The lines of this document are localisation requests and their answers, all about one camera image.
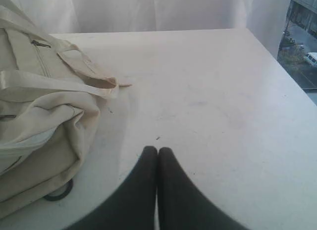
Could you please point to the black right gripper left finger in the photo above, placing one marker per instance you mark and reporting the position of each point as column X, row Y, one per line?
column 132, row 205

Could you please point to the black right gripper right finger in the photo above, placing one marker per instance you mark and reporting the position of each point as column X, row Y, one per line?
column 181, row 205

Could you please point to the cream fabric duffel bag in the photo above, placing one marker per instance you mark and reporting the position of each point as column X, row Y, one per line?
column 48, row 109

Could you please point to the white van outside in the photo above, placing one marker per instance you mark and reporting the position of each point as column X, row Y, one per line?
column 311, row 58

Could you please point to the white curtain backdrop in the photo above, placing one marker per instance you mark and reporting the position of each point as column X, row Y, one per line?
column 264, row 18

